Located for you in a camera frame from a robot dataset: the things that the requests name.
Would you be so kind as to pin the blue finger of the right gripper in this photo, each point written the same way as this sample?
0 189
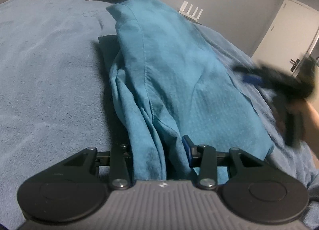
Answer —
253 79

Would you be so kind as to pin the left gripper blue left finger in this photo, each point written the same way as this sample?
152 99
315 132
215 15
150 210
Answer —
119 177

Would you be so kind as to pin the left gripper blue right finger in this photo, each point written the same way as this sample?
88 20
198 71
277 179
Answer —
203 157

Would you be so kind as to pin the teal garment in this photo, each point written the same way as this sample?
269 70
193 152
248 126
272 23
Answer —
167 82

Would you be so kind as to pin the person's right hand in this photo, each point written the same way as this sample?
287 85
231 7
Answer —
310 124

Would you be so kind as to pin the white room door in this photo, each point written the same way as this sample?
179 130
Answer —
293 34

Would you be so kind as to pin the white wifi router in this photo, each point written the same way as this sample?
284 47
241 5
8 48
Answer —
190 11

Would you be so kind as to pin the light blue fleece blanket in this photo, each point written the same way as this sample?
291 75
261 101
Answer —
56 96

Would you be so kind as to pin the black door handle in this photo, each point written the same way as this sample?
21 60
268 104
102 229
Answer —
295 64

